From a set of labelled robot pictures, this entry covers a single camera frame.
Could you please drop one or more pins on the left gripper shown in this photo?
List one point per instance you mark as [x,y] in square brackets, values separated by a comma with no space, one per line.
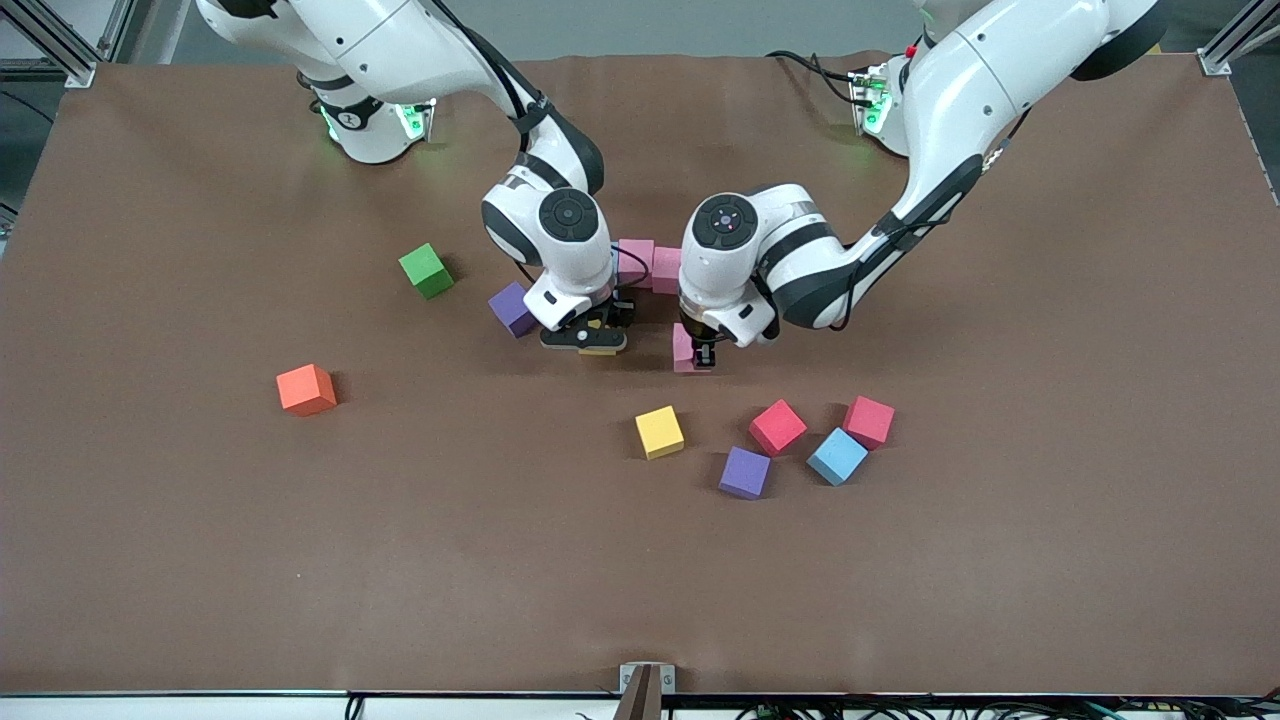
[704,351]

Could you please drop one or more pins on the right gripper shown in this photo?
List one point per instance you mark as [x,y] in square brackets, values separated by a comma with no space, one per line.
[619,312]

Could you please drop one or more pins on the pink foam cube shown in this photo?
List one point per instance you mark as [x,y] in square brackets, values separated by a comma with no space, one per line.
[682,352]
[665,272]
[638,258]

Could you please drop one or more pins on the red foam cube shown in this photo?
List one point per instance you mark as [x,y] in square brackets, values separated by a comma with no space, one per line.
[870,422]
[777,427]

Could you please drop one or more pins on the purple foam cube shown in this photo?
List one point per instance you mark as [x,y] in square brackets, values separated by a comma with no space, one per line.
[745,471]
[510,310]

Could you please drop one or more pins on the arm base box green light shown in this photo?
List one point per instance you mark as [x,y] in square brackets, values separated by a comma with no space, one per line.
[868,100]
[415,120]

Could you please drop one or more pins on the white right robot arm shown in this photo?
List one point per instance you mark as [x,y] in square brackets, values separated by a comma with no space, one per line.
[400,50]

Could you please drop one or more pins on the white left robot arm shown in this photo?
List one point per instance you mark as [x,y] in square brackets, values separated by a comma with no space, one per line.
[980,70]

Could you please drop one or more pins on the green foam cube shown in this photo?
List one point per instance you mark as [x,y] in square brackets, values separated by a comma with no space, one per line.
[426,272]

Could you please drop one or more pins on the brown paper table cover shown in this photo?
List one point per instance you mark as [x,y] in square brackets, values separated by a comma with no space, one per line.
[640,560]

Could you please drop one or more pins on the orange foam cube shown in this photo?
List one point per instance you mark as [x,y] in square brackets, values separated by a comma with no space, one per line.
[305,390]

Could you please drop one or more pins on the grey metal mounting bracket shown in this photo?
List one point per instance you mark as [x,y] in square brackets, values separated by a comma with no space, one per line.
[628,680]

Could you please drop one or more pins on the aluminium frame post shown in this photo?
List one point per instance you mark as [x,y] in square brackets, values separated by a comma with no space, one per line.
[60,58]
[1222,60]

